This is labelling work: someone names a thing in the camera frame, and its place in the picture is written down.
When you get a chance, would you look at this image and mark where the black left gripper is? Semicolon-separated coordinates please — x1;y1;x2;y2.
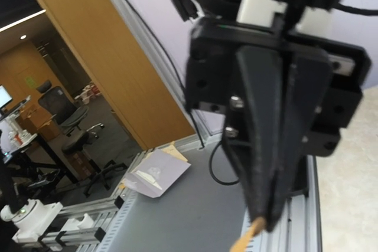
184;18;372;232

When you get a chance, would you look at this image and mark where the white robot base outside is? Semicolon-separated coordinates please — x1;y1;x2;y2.
1;199;63;244

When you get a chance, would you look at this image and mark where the black office chair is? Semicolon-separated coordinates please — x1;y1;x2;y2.
36;80;128;197

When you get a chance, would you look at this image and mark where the black left camera cable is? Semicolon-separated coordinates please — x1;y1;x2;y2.
333;1;378;17

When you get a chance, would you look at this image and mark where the left aluminium frame post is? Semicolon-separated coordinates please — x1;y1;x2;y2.
111;0;224;139

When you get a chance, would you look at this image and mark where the wooden partition wall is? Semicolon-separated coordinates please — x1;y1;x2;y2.
37;0;194;149

